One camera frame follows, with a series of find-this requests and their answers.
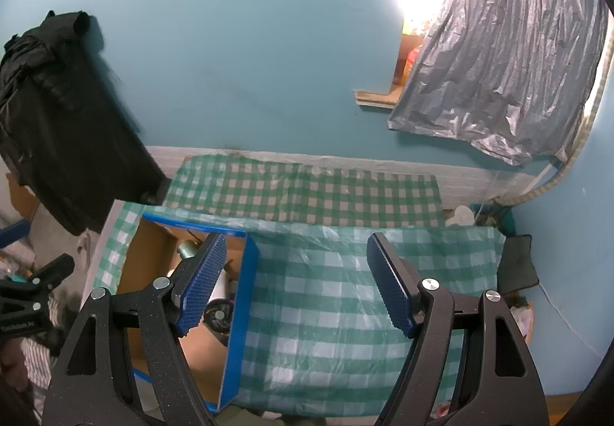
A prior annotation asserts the black round cooling fan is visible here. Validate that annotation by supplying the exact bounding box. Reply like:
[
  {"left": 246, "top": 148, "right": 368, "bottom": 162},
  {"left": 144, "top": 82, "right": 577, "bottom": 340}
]
[{"left": 203, "top": 299, "right": 237, "bottom": 336}]

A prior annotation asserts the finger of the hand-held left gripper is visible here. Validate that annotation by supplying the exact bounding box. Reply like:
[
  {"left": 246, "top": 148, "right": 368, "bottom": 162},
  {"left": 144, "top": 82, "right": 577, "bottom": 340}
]
[{"left": 0, "top": 253, "right": 75, "bottom": 307}]

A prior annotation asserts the orange bottle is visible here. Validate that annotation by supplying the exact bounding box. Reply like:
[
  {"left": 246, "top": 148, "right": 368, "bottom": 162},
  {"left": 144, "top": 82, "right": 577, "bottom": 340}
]
[{"left": 404, "top": 47, "right": 424, "bottom": 82}]

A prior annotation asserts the white plastic container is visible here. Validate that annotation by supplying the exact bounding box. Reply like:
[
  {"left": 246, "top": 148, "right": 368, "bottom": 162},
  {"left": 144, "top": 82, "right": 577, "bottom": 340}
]
[{"left": 446, "top": 206, "right": 475, "bottom": 228}]

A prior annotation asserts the black hanging jacket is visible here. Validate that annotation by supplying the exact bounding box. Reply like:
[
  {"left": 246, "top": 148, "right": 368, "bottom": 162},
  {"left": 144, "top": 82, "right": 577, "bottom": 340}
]
[{"left": 0, "top": 10, "right": 171, "bottom": 236}]

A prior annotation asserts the blue cardboard box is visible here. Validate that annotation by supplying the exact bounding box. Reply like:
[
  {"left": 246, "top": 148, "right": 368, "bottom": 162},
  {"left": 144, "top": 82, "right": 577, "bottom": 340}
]
[{"left": 115, "top": 210, "right": 261, "bottom": 412}]

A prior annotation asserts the green beige checked cloth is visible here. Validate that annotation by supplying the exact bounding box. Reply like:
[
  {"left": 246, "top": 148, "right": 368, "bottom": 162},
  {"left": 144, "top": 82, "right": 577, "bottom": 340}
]
[{"left": 163, "top": 155, "right": 444, "bottom": 228}]

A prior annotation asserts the teal round tin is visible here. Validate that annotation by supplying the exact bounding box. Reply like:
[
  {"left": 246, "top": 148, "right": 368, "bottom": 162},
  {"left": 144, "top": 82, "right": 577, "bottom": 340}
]
[{"left": 177, "top": 239, "right": 203, "bottom": 260}]

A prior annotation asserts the grey striped cloth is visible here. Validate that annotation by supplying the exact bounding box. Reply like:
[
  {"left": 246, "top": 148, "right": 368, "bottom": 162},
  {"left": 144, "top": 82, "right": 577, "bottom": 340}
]
[{"left": 21, "top": 296, "right": 65, "bottom": 391}]

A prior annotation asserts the wooden furniture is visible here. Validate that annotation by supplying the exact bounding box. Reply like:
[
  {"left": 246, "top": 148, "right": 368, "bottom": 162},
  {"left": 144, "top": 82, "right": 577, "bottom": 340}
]
[{"left": 544, "top": 390, "right": 596, "bottom": 426}]

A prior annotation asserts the white cable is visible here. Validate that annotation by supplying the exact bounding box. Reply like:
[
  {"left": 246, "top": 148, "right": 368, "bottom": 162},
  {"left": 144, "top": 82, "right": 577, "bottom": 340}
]
[{"left": 537, "top": 280, "right": 610, "bottom": 360}]

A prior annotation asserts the silver plastic curtain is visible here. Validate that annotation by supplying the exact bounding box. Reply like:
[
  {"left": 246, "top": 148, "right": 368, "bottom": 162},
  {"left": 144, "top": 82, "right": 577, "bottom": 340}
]
[{"left": 388, "top": 0, "right": 610, "bottom": 167}]

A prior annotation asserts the striped rope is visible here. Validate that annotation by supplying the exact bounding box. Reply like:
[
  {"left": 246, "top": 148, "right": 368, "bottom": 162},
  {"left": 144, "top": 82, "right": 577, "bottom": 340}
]
[{"left": 501, "top": 9, "right": 614, "bottom": 206}]

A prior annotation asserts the black cushion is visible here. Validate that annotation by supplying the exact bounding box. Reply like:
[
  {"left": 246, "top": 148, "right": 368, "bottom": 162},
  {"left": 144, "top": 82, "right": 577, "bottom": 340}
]
[{"left": 496, "top": 234, "right": 540, "bottom": 293}]

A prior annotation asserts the white charger adapter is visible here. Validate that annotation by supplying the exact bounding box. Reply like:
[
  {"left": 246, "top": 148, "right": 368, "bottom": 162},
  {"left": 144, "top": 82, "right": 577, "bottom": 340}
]
[{"left": 211, "top": 270, "right": 232, "bottom": 301}]

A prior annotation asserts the wooden window ledge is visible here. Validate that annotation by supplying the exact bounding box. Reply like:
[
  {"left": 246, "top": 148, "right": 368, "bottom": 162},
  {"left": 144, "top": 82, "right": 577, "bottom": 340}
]
[{"left": 354, "top": 88, "right": 408, "bottom": 109}]

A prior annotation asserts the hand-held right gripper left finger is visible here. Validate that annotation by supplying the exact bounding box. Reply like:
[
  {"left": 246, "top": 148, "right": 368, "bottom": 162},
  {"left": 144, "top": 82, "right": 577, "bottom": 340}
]
[{"left": 42, "top": 232, "right": 228, "bottom": 426}]

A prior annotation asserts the teal checked plastic tablecloth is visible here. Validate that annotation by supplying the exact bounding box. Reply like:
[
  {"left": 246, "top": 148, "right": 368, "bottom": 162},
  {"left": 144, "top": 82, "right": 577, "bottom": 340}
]
[{"left": 93, "top": 201, "right": 507, "bottom": 419}]

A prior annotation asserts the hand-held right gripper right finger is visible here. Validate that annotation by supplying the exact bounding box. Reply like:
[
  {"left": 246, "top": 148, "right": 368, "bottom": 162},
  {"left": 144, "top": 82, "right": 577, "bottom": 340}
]
[{"left": 367, "top": 232, "right": 550, "bottom": 426}]

